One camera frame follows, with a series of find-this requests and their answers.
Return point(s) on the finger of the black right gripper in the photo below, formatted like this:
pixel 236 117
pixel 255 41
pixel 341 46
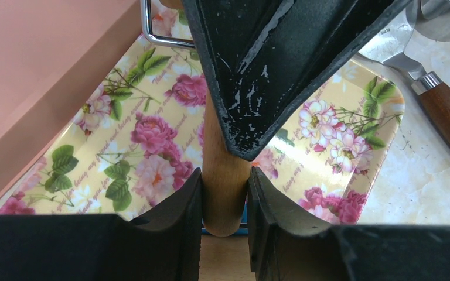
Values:
pixel 263 59

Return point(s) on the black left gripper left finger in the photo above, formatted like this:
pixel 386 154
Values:
pixel 161 244

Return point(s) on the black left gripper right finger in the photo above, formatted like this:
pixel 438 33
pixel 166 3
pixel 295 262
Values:
pixel 288 243

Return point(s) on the blue dough piece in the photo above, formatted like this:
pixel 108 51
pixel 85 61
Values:
pixel 243 228

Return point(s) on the wooden double-ended roller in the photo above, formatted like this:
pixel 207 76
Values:
pixel 223 182

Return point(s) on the pink rectangular tray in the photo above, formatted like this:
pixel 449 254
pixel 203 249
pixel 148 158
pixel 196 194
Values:
pixel 53 55

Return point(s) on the metal scraper wooden handle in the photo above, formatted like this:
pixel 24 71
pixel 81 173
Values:
pixel 388 49

